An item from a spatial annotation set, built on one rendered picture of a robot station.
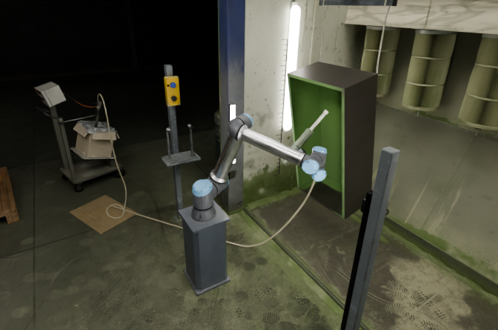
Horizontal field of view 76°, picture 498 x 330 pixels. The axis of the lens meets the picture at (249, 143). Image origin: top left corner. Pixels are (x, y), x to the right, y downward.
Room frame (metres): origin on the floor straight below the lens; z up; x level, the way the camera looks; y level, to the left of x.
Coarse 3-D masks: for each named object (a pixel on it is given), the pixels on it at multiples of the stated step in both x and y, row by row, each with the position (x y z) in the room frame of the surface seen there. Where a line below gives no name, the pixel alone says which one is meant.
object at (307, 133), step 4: (324, 112) 2.14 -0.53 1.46; (320, 116) 2.13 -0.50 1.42; (316, 120) 2.13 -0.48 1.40; (320, 120) 2.13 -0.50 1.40; (316, 124) 2.12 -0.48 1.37; (308, 128) 2.13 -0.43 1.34; (312, 128) 2.11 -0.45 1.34; (304, 132) 2.13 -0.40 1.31; (308, 132) 2.10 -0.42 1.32; (312, 132) 2.10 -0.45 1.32; (300, 136) 2.12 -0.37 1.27; (304, 136) 2.09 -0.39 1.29; (308, 136) 2.10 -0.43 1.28; (296, 140) 2.12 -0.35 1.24; (300, 140) 2.09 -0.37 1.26; (304, 140) 2.09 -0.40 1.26; (296, 144) 2.09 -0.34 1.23; (300, 144) 2.08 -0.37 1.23; (296, 148) 2.08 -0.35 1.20; (284, 160) 2.06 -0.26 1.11
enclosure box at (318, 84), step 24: (312, 72) 2.54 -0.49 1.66; (336, 72) 2.45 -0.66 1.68; (360, 72) 2.38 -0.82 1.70; (312, 96) 2.78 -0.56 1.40; (336, 96) 2.65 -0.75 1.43; (360, 96) 2.21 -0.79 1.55; (312, 120) 2.80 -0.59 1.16; (336, 120) 2.68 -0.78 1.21; (360, 120) 2.24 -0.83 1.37; (312, 144) 2.82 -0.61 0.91; (336, 144) 2.72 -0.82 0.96; (360, 144) 2.27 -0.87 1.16; (336, 168) 2.75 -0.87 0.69; (360, 168) 2.30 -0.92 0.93; (312, 192) 2.65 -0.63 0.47; (336, 192) 2.61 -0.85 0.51; (360, 192) 2.33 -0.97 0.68
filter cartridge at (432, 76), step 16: (416, 32) 3.03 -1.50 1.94; (432, 32) 2.89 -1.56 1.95; (448, 32) 2.85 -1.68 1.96; (416, 48) 2.99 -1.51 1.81; (432, 48) 2.89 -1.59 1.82; (448, 48) 2.87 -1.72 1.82; (416, 64) 2.96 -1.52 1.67; (432, 64) 2.87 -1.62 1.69; (448, 64) 2.89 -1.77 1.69; (416, 80) 2.92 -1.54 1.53; (432, 80) 2.86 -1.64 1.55; (416, 96) 2.90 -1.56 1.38; (432, 96) 2.87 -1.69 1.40
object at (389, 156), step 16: (384, 160) 1.09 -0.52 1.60; (384, 176) 1.08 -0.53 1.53; (384, 192) 1.07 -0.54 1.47; (384, 208) 1.09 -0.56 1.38; (368, 224) 1.10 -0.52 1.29; (368, 240) 1.09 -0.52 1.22; (368, 256) 1.08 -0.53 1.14; (368, 272) 1.08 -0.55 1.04; (352, 304) 1.10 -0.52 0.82; (352, 320) 1.09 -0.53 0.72
